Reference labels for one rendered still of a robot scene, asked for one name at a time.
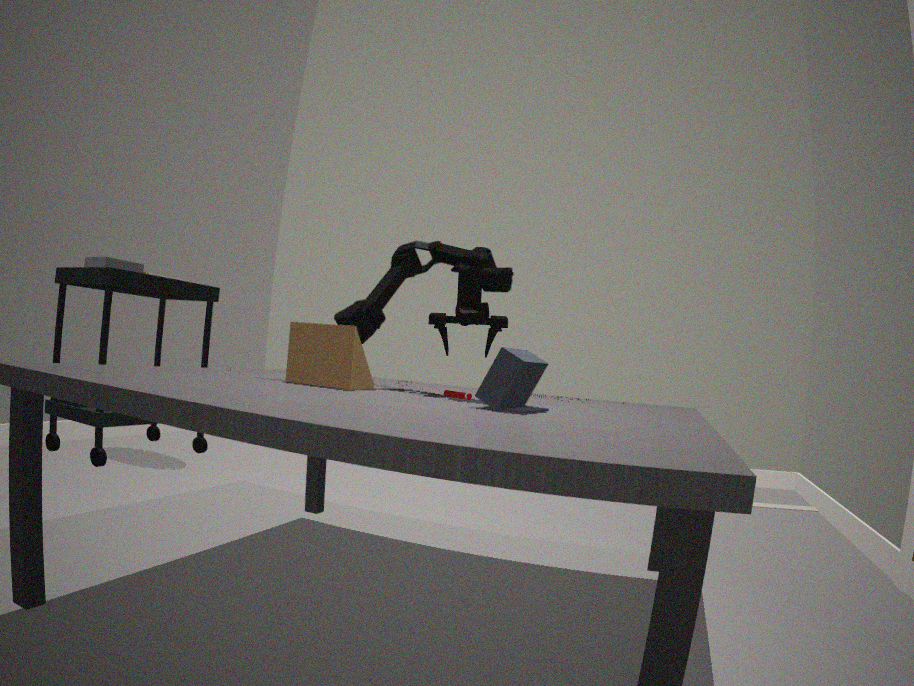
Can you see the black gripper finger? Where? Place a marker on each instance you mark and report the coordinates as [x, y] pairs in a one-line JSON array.
[[491, 335], [443, 333]]

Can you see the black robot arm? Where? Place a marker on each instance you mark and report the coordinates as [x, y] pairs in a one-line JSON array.
[[477, 271]]

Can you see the grey sloped panel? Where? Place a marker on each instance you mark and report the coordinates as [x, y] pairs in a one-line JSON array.
[[510, 381]]

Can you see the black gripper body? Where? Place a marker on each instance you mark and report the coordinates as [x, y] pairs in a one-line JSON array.
[[440, 319]]

